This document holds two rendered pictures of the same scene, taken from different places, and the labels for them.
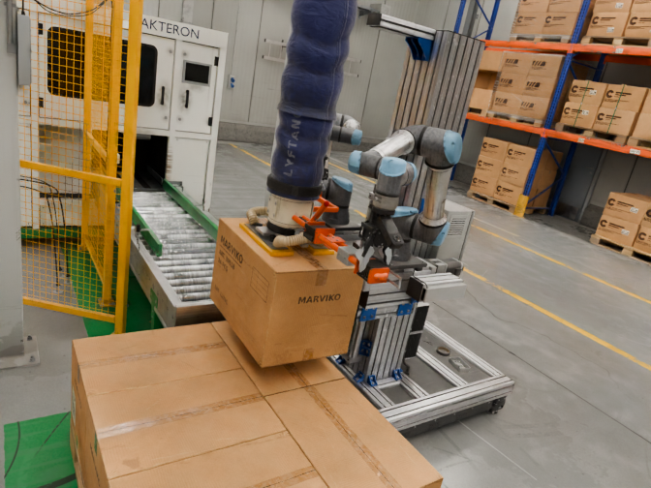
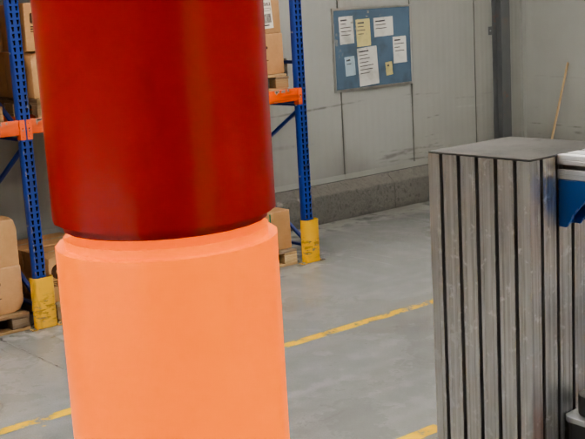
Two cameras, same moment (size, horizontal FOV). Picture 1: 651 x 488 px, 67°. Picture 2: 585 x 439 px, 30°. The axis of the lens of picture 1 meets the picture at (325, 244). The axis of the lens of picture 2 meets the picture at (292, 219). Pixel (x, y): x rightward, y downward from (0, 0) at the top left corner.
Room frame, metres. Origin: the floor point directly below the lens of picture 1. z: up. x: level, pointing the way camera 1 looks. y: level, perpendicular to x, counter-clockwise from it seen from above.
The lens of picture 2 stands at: (3.03, 1.68, 2.32)
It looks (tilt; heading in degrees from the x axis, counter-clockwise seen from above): 11 degrees down; 267
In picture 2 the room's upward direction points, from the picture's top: 3 degrees counter-clockwise
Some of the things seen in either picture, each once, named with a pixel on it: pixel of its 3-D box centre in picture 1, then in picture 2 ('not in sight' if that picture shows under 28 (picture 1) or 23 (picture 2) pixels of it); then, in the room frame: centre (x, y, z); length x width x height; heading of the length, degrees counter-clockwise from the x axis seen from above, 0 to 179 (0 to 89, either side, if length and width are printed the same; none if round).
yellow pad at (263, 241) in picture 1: (265, 234); not in sight; (1.90, 0.25, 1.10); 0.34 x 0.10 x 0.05; 34
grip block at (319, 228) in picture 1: (319, 231); not in sight; (1.75, 0.03, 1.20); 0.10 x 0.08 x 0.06; 124
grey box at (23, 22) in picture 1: (23, 49); not in sight; (2.34, 1.54, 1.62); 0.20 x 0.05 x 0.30; 36
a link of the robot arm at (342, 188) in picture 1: (339, 190); not in sight; (2.53, -0.02, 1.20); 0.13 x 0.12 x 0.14; 89
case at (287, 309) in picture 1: (281, 283); not in sight; (1.96, 0.16, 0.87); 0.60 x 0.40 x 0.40; 35
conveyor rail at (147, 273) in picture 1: (126, 240); not in sight; (3.03, 1.31, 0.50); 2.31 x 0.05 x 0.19; 36
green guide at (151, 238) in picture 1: (125, 209); not in sight; (3.35, 1.47, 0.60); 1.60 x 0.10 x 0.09; 36
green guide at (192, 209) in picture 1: (197, 210); not in sight; (3.66, 1.04, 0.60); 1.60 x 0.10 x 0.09; 36
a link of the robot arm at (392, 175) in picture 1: (390, 176); not in sight; (1.48, -0.16, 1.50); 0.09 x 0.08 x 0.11; 155
